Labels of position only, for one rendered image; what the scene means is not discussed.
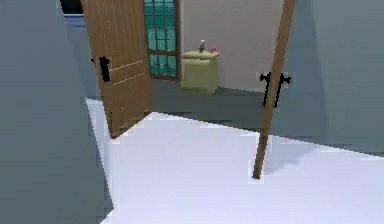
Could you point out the pale yellow sink cabinet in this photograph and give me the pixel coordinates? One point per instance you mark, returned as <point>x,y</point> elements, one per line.
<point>200,72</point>

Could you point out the small red object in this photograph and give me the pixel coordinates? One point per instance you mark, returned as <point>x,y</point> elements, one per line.
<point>212,50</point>

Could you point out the grey metal faucet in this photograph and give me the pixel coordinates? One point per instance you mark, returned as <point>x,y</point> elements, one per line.
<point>201,46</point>

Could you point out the teal glass shower door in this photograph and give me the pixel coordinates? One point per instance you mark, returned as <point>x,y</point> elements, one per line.
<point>161,36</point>

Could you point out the brown wooden room door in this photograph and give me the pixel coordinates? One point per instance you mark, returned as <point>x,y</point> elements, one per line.
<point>120,50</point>
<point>274,83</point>

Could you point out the dark window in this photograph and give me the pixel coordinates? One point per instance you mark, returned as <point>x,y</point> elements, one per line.
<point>71,6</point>

